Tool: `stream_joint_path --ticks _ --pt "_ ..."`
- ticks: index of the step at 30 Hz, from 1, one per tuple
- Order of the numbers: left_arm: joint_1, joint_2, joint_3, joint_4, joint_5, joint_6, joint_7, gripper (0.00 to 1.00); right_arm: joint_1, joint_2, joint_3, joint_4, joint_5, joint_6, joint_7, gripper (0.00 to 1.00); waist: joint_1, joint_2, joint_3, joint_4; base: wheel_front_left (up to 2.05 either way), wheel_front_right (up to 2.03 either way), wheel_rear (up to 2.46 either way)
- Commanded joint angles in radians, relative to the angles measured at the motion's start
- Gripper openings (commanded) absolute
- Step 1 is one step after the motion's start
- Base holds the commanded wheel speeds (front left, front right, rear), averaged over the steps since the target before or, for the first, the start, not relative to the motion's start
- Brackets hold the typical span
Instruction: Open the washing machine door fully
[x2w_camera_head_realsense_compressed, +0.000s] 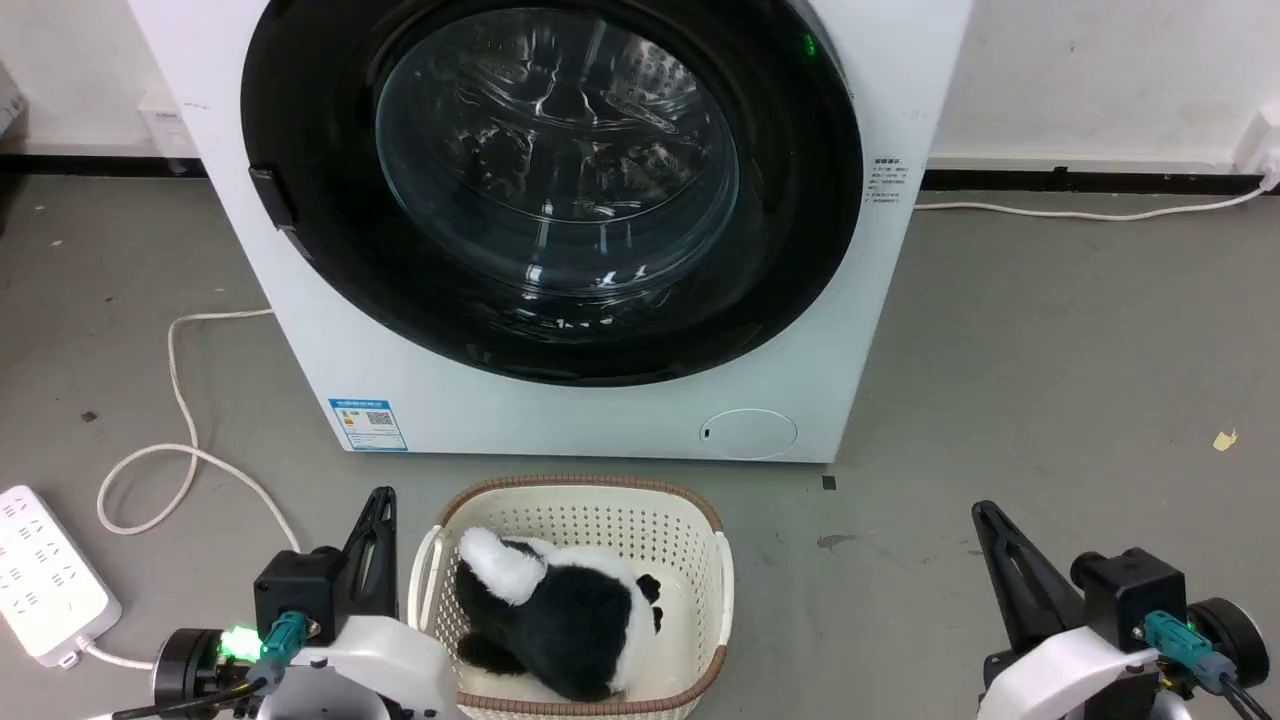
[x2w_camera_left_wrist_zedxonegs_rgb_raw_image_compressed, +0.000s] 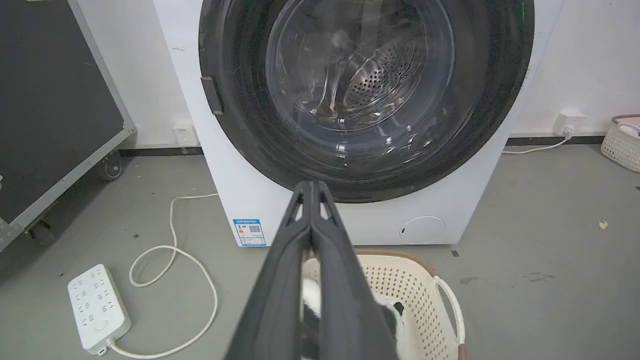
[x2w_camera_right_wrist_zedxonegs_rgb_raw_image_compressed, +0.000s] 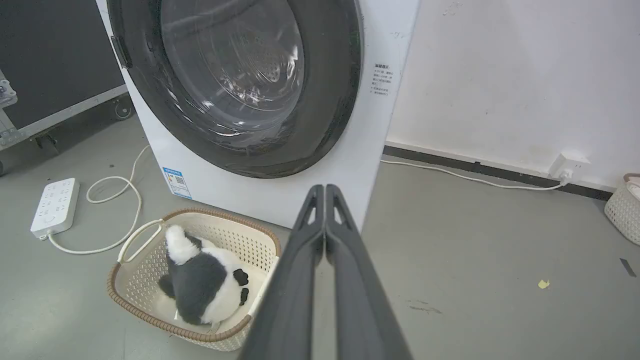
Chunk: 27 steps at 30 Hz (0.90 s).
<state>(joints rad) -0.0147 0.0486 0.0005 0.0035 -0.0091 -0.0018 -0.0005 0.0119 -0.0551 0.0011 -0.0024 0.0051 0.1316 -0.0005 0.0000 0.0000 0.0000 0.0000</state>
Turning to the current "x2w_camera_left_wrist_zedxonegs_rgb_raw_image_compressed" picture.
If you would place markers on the round dark washing machine door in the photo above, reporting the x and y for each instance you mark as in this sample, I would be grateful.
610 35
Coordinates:
360 100

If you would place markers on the white power strip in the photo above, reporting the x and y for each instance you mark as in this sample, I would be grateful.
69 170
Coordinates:
97 307

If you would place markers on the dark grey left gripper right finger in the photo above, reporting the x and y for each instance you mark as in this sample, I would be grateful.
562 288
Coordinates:
345 300

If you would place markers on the black caster wheel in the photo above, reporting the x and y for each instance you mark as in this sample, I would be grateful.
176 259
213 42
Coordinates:
40 232
111 167

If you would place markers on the black and white plush toy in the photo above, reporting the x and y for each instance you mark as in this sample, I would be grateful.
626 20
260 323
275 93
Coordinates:
392 312

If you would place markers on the white woven basket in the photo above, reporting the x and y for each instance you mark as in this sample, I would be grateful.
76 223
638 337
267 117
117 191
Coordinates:
622 145

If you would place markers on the white wall socket with plug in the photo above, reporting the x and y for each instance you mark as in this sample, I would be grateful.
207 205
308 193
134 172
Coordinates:
566 123

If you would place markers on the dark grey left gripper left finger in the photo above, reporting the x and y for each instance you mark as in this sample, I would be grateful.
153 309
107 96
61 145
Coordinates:
280 300

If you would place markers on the black flight case on wheels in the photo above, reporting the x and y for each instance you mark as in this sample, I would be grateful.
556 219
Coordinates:
50 110

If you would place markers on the white front-load washing machine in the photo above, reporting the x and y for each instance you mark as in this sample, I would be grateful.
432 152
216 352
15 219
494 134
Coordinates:
450 210

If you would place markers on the cream perforated laundry basket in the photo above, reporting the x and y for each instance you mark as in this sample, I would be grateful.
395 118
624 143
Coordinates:
420 300

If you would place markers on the blue energy label sticker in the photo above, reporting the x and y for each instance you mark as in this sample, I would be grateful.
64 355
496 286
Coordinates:
249 232

